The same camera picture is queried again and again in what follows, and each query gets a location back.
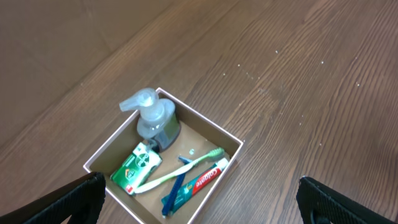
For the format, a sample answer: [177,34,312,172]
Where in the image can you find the teal toothpaste tube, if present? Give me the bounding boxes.
[170,158,229,215]

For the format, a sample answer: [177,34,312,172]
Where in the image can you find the clear soap pump bottle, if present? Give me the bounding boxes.
[119,88,180,152]

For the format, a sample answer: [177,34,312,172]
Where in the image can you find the green toothbrush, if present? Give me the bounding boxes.
[134,147,225,194]

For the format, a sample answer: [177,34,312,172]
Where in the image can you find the pink open box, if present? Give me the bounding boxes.
[83,88,243,223]

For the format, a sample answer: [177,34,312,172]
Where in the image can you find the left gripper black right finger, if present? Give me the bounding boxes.
[296,176,394,224]

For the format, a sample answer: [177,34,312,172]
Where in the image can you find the blue disposable razor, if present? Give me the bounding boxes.
[162,173,185,218]

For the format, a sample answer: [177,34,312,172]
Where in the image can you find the green soap bar packet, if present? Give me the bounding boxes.
[111,142,162,195]

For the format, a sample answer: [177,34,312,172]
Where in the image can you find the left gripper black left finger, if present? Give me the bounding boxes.
[1,172,106,224]

